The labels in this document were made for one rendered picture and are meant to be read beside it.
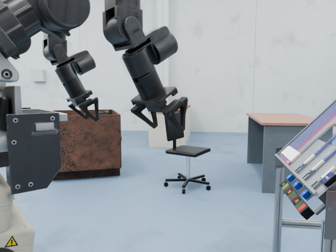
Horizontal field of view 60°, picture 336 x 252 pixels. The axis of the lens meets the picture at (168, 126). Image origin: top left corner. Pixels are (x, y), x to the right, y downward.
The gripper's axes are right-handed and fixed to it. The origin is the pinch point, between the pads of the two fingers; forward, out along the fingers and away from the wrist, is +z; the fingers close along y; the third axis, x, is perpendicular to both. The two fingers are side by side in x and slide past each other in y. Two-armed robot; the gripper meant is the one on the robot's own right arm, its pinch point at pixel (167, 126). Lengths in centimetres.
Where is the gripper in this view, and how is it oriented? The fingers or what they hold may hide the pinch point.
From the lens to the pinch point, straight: 70.7
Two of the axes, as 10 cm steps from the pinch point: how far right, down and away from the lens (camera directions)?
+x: -6.3, 5.7, -5.2
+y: -6.8, -0.9, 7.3
